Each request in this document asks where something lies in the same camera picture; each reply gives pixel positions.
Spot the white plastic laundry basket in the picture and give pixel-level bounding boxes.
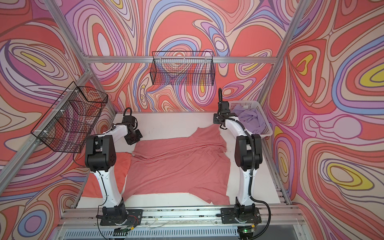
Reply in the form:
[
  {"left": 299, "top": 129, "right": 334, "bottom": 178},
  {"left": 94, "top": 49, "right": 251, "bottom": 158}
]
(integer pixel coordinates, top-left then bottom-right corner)
[{"left": 225, "top": 101, "right": 273, "bottom": 139}]

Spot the pink t shirt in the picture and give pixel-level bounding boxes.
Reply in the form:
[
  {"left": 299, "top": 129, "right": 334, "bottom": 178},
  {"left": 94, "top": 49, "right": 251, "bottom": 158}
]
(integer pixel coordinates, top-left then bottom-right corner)
[{"left": 123, "top": 125, "right": 231, "bottom": 205}]

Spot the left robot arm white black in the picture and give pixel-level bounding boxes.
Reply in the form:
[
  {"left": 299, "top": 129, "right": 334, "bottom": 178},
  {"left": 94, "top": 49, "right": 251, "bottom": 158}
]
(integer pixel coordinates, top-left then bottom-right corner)
[{"left": 85, "top": 115, "right": 143, "bottom": 226}]

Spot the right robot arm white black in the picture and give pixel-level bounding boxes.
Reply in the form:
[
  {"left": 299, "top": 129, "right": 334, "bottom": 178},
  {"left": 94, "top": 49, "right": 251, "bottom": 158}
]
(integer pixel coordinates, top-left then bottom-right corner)
[{"left": 213, "top": 100, "right": 263, "bottom": 223}]

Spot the lavender t shirt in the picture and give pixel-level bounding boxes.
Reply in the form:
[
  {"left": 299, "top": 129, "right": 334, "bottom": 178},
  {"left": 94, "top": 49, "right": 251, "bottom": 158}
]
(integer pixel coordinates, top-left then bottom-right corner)
[{"left": 232, "top": 105, "right": 265, "bottom": 134}]

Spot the folded red t shirt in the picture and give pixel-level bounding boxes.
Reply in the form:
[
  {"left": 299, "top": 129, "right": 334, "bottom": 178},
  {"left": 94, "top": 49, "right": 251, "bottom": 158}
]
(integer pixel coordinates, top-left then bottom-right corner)
[{"left": 82, "top": 153, "right": 132, "bottom": 198}]

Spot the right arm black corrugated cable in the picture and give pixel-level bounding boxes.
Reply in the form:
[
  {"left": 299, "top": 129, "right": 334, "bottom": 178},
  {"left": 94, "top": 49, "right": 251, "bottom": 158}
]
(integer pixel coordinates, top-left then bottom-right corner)
[{"left": 217, "top": 87, "right": 272, "bottom": 240}]

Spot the aluminium frame left post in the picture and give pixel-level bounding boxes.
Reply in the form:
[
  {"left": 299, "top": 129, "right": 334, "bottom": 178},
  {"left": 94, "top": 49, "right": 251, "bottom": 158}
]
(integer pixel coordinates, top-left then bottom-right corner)
[{"left": 44, "top": 0, "right": 118, "bottom": 115}]

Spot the aluminium frame post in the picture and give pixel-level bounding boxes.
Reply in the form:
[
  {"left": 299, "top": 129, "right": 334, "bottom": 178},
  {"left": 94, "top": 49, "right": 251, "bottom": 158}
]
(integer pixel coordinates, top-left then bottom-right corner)
[
  {"left": 257, "top": 0, "right": 311, "bottom": 106},
  {"left": 44, "top": 0, "right": 118, "bottom": 115}
]

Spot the black wire basket back wall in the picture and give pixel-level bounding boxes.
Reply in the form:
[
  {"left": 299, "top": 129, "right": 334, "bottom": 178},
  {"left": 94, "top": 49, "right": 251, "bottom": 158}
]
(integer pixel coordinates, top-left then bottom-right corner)
[{"left": 150, "top": 50, "right": 216, "bottom": 86}]

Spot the black wire basket wall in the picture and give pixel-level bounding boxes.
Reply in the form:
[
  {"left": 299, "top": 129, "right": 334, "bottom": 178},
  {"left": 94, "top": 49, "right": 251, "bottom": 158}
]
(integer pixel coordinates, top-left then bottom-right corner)
[
  {"left": 150, "top": 50, "right": 216, "bottom": 86},
  {"left": 31, "top": 82, "right": 108, "bottom": 153}
]

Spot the black wire basket left wall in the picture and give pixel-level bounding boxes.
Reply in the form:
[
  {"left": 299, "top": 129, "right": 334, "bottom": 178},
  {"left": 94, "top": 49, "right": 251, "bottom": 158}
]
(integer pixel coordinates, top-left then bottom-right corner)
[{"left": 31, "top": 82, "right": 108, "bottom": 153}]

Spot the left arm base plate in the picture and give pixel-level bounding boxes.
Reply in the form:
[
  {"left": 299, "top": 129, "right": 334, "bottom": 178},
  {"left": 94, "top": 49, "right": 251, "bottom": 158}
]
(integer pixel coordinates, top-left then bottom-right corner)
[{"left": 100, "top": 209, "right": 144, "bottom": 227}]

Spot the aluminium frame back crossbar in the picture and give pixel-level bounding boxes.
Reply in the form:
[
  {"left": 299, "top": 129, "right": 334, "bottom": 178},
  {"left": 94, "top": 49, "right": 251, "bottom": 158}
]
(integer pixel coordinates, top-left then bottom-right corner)
[{"left": 83, "top": 55, "right": 277, "bottom": 64}]

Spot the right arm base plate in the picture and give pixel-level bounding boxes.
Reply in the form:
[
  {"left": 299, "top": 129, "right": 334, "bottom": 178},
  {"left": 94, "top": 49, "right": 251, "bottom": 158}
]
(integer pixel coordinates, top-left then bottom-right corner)
[{"left": 217, "top": 206, "right": 262, "bottom": 225}]

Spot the aluminium frame rail base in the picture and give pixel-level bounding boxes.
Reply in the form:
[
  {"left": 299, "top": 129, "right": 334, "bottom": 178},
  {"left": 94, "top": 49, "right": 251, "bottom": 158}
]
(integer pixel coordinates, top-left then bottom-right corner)
[{"left": 53, "top": 205, "right": 313, "bottom": 240}]

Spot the aluminium frame right post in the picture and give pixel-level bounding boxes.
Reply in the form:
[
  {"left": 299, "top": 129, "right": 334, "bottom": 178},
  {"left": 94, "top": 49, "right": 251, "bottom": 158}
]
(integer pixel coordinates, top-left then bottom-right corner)
[{"left": 257, "top": 0, "right": 311, "bottom": 106}]

